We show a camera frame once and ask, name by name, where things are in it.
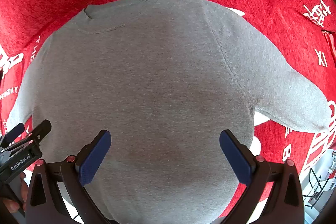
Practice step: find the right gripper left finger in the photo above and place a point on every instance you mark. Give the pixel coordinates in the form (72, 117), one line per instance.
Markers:
(44, 201)

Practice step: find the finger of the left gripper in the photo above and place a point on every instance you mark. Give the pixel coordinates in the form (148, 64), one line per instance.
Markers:
(38, 133)
(9, 137)

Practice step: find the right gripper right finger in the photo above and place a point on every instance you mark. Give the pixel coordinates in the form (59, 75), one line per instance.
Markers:
(285, 203)

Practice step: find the grey knit sweater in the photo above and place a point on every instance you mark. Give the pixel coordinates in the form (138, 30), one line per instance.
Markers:
(165, 78)

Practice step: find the person's left hand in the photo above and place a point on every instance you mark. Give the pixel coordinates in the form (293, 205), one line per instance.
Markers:
(13, 206)

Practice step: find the black wire rack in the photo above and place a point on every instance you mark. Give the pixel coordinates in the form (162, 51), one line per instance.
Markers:
(320, 179)

